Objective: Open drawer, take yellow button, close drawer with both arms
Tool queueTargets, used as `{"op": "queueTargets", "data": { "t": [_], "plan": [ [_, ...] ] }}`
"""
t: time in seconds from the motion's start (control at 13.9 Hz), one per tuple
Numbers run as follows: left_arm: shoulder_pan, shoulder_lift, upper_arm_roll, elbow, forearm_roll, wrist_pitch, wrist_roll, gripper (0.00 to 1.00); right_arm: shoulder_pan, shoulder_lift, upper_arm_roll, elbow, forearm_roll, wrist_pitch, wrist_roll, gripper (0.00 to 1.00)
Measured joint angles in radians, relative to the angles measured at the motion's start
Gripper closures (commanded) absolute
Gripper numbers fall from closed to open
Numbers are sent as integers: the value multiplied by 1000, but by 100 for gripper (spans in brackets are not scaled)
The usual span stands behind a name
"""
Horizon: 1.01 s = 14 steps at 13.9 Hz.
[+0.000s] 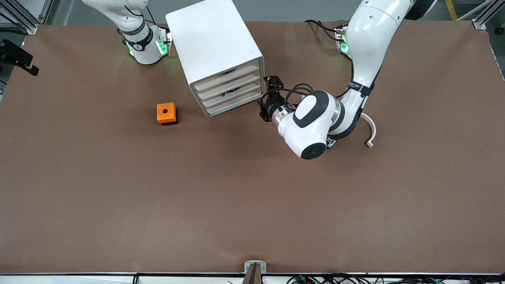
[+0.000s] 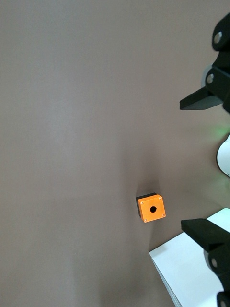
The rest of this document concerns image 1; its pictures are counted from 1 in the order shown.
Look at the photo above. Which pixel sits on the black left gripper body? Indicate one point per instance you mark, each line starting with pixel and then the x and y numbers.
pixel 270 108

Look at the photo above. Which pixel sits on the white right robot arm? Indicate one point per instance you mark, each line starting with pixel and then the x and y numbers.
pixel 144 43

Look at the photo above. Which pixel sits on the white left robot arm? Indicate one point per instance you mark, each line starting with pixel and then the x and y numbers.
pixel 367 47

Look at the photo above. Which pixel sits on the black part inside drawer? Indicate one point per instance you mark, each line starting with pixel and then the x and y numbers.
pixel 230 91

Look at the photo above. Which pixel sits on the silver metal connector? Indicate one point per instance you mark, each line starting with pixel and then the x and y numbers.
pixel 332 144

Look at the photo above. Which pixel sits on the orange box with hole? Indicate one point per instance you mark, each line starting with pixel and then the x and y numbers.
pixel 165 112

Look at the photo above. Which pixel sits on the aluminium frame profile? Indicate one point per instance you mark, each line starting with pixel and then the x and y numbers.
pixel 479 21
pixel 19 19

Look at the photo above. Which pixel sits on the white curved plastic bracket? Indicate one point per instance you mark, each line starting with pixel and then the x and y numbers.
pixel 372 130

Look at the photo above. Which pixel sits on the grey metal table bracket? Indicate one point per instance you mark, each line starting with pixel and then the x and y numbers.
pixel 255 266

